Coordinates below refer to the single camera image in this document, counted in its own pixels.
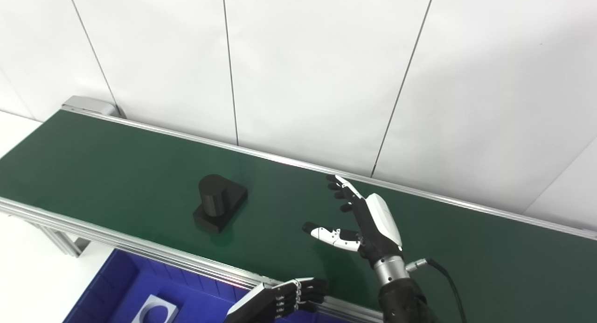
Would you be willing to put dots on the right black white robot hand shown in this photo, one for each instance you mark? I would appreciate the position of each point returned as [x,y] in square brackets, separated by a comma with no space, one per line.
[380,229]

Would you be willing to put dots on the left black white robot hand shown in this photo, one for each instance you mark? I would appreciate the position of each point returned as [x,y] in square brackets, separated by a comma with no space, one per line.
[266,302]

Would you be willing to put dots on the black part with cylinder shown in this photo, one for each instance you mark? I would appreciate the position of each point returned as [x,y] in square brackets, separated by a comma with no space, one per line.
[217,206]

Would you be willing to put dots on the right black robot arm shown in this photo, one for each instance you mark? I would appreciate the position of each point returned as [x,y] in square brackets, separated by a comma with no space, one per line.
[401,299]

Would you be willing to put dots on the white square part with hole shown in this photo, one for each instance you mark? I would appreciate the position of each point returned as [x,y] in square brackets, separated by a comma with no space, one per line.
[144,309]

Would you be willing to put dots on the green conveyor belt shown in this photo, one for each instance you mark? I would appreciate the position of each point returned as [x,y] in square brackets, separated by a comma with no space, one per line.
[140,248]
[116,173]

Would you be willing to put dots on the blue bin with white parts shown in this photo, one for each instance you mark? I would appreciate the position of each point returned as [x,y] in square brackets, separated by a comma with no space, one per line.
[126,281]

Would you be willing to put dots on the aluminium conveyor leg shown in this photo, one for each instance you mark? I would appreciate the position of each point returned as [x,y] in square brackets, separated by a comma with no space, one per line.
[60,239]

